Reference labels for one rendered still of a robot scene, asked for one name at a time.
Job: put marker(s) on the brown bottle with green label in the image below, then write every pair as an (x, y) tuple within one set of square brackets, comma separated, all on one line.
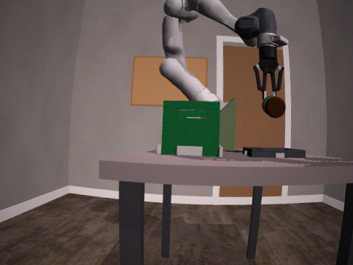
[(273, 106)]

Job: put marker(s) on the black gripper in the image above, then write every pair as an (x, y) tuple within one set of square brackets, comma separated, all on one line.
[(268, 64)]

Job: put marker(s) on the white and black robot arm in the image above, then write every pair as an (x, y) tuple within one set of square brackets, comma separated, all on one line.
[(257, 29)]

